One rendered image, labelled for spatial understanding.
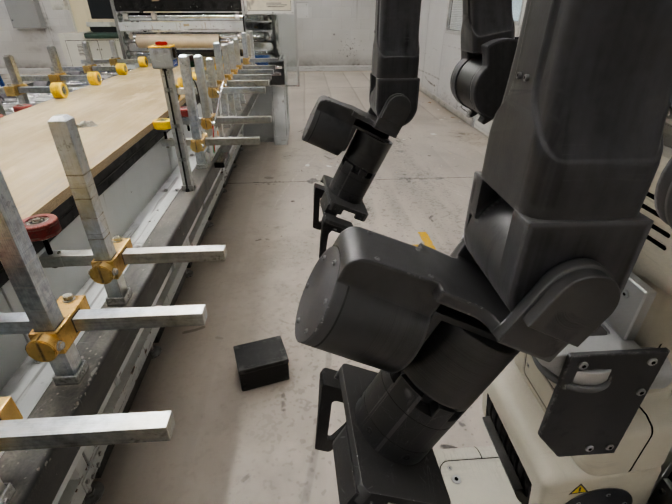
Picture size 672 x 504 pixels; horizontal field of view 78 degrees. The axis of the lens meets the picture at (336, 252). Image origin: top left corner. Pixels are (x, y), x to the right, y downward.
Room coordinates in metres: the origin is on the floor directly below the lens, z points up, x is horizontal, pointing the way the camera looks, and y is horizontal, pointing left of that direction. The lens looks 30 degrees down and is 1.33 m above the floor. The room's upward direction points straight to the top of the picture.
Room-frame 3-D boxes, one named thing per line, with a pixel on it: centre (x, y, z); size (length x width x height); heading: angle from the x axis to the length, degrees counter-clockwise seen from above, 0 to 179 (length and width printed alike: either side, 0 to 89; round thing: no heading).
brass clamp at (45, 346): (0.61, 0.52, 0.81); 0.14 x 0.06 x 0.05; 4
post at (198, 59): (2.08, 0.63, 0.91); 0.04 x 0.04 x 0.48; 4
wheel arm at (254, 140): (1.87, 0.56, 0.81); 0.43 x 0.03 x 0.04; 94
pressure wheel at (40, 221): (0.86, 0.69, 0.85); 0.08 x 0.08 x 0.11
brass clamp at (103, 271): (0.86, 0.54, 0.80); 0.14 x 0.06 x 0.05; 4
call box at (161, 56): (1.57, 0.59, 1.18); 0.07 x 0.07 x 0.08; 4
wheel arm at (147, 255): (0.88, 0.49, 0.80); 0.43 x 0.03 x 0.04; 94
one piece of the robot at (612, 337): (0.42, -0.27, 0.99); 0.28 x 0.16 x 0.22; 4
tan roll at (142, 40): (4.64, 1.36, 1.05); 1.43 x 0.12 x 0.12; 94
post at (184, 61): (1.83, 0.61, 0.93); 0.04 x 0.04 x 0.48; 4
